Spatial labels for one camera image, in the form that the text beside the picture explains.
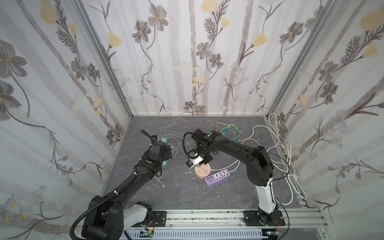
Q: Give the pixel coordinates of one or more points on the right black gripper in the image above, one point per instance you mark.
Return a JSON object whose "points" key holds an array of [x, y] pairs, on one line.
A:
{"points": [[201, 154]]}

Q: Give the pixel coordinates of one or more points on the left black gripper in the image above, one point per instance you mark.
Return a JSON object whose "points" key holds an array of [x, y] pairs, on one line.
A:
{"points": [[166, 151]]}

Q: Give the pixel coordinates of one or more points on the purple power strip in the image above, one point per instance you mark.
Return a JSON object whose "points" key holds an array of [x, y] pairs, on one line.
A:
{"points": [[217, 177]]}

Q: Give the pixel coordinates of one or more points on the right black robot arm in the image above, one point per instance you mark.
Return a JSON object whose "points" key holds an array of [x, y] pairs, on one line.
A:
{"points": [[199, 145]]}

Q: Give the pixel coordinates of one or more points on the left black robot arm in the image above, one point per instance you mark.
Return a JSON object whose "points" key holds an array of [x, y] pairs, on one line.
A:
{"points": [[104, 218]]}

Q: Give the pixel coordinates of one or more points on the round pink power socket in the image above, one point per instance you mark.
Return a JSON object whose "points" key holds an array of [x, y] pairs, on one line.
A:
{"points": [[202, 170]]}

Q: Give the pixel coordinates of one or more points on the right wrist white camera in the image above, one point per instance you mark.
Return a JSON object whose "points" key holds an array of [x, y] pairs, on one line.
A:
{"points": [[193, 162]]}

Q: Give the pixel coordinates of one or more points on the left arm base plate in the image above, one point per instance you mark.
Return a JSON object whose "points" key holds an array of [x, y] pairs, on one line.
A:
{"points": [[152, 220]]}

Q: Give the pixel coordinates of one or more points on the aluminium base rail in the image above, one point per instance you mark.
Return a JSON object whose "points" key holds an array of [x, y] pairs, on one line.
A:
{"points": [[226, 224]]}

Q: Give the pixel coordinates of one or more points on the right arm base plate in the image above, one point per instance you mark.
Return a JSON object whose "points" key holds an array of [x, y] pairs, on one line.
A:
{"points": [[261, 219]]}

